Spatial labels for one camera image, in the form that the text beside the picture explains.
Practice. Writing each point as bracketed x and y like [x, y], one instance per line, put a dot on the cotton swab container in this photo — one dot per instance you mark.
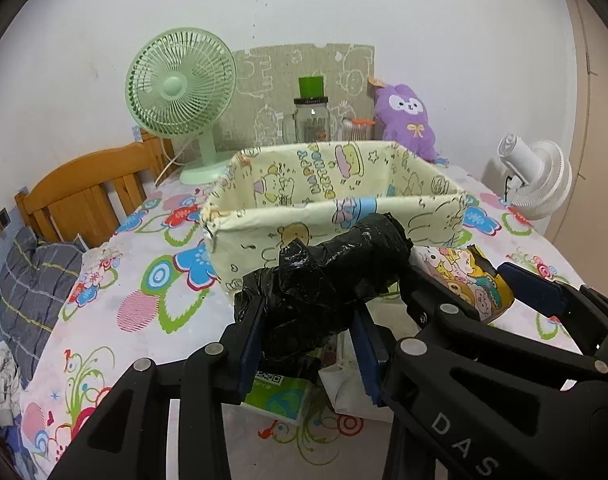
[356, 130]

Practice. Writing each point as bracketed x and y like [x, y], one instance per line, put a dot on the wooden headboard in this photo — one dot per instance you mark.
[84, 190]

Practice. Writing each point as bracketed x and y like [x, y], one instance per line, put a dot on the white standing fan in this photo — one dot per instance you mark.
[543, 180]

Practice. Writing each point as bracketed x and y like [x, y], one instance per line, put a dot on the green printed board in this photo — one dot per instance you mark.
[274, 80]

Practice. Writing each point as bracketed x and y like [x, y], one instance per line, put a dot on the beige door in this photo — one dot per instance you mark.
[598, 160]

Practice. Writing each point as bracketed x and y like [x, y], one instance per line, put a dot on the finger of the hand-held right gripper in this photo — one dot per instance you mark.
[443, 305]
[533, 290]

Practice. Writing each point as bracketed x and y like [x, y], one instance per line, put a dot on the green desk fan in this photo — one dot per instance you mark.
[176, 85]

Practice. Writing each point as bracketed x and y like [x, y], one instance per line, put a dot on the cartoon printed snack packet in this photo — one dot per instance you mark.
[463, 275]

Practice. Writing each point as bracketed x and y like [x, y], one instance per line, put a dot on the purple plush rabbit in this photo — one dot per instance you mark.
[408, 125]

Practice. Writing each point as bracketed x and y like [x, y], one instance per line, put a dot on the black plastic bag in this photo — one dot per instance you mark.
[324, 280]

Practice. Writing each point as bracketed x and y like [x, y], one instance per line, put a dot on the glass jar with green lid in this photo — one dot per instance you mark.
[311, 120]

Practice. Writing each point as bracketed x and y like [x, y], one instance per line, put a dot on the green tissue packet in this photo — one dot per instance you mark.
[279, 400]

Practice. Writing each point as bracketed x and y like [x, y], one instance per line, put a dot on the white tissue packet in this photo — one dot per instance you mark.
[341, 385]

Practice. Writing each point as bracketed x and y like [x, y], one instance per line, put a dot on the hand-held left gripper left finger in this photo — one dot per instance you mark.
[249, 355]

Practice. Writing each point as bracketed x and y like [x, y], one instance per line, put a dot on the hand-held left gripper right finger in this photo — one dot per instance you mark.
[371, 360]

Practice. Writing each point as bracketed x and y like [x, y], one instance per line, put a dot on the blue bed sheet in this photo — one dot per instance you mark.
[14, 450]

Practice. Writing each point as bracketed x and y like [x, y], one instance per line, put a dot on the yellow printed storage box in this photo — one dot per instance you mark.
[294, 230]

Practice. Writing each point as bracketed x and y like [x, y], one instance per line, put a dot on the grey plaid pillow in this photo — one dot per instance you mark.
[29, 300]

